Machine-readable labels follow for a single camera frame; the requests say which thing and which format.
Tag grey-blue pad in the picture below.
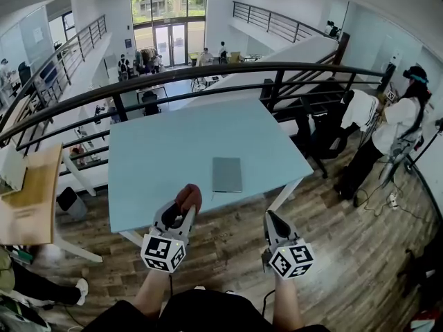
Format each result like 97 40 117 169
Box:
211 156 244 194

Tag black desk chair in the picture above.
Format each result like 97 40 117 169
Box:
300 95 349 179

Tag white table leg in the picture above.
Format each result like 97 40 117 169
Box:
119 230 145 248
269 177 298 212

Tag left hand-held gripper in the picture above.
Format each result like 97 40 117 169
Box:
140 201 198 273

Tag grey waste bin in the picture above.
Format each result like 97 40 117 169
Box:
57 186 88 221

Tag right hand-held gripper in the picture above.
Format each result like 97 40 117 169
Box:
261 210 316 280

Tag white block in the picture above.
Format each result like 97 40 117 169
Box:
0 145 28 192

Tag light wooden desk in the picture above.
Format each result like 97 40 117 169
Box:
0 142 64 247

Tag person's right forearm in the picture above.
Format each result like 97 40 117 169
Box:
271 275 306 329

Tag straight black metal railing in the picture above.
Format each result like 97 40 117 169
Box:
0 14 108 131
232 1 342 44

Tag person's black t-shirt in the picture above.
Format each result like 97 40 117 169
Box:
82 288 329 332

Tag glass entrance doors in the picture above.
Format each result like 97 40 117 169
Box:
129 0 208 67

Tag black floor equipment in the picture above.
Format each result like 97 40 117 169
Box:
397 247 443 290

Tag black office chair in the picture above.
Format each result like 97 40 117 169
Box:
141 91 162 117

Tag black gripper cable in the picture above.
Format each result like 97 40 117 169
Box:
261 288 278 317

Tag red-brown sponge block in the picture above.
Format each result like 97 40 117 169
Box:
175 183 202 217

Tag black staircase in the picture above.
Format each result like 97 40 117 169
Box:
261 33 350 124

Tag person's left forearm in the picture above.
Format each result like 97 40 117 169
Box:
132 267 174 320

